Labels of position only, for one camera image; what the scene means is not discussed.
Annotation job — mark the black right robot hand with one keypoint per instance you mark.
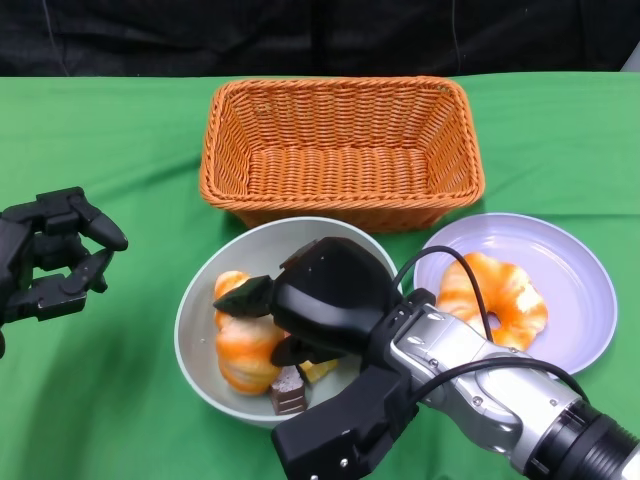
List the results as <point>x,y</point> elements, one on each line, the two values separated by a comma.
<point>325,295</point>

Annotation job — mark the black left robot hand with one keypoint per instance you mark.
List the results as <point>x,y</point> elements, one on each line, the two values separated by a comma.
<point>15,265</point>

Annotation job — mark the pale grey-green bowl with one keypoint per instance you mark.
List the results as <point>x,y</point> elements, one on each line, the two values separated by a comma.
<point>240,260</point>

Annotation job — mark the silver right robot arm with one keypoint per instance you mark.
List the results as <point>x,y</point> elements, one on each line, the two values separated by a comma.
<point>450,340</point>

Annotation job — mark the yellow layered cake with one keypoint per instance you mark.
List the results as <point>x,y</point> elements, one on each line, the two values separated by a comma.
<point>317,369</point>

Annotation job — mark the chocolate layered cake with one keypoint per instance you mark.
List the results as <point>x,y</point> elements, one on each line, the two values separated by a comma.
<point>289,397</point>

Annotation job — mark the orange wicker basket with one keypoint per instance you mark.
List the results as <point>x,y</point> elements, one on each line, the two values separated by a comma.
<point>340,170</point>

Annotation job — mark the lavender round plate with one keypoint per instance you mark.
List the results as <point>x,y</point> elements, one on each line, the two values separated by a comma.
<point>565,260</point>

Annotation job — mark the green tablecloth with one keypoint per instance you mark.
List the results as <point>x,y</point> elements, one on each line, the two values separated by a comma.
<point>100,125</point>

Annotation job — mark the black backdrop curtain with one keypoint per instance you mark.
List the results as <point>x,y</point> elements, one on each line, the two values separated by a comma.
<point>300,35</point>

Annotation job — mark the pale grey panel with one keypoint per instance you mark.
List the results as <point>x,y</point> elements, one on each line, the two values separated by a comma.
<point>632,62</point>

